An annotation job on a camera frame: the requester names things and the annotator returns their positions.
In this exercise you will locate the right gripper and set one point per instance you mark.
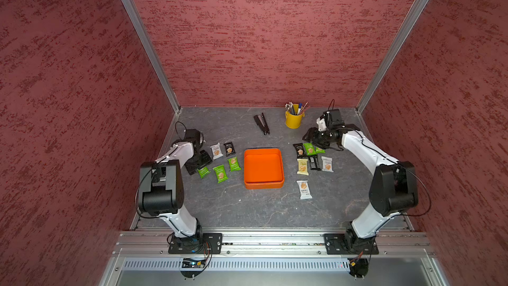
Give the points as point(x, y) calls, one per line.
point(312, 132)

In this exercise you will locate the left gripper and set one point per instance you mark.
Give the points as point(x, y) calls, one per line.
point(206, 160)

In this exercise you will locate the green cookie pack bottom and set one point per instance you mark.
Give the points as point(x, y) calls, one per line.
point(203, 172)

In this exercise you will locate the white cookie pack top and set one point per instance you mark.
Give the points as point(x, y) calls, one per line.
point(216, 151)

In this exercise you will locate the white cookie pack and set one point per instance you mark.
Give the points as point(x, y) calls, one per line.
point(304, 190)
point(216, 151)

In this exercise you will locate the green cookie pack hidden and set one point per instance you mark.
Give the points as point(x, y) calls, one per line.
point(309, 149)

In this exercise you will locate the black cookie pack top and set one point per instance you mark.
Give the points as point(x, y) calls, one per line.
point(300, 150)

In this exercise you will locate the black cookie pack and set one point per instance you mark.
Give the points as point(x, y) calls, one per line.
point(314, 163)
point(300, 150)
point(229, 149)

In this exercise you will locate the green cookie pack edge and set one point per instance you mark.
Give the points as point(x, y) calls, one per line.
point(221, 174)

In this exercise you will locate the black cookie pack bottom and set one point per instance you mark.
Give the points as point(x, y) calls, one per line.
point(229, 149)

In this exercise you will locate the cream cookie pack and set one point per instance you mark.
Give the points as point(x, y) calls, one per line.
point(302, 167)

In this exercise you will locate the white cookie pack sideways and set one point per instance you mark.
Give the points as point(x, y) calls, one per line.
point(327, 164)

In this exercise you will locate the white cookie pack bottom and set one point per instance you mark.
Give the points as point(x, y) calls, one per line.
point(304, 190)

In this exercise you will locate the orange storage box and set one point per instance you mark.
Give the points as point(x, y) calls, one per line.
point(263, 169)

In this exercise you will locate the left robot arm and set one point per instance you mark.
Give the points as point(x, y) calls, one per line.
point(160, 194)

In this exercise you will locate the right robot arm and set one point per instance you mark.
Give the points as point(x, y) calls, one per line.
point(393, 190)

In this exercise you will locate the yellow pen cup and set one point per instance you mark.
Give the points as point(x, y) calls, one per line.
point(293, 121)

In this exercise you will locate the pens in cup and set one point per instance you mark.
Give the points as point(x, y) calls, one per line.
point(296, 109)

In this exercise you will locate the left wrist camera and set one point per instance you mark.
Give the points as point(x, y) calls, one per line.
point(195, 137)

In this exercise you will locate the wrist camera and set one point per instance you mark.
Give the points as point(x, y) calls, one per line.
point(330, 120)
point(195, 137)

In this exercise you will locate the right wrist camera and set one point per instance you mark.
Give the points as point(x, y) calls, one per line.
point(330, 120)

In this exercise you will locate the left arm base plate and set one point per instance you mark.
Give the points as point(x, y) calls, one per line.
point(204, 244)

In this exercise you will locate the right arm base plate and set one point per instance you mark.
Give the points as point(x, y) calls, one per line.
point(349, 244)

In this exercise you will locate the aluminium front rail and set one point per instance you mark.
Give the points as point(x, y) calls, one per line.
point(286, 243)

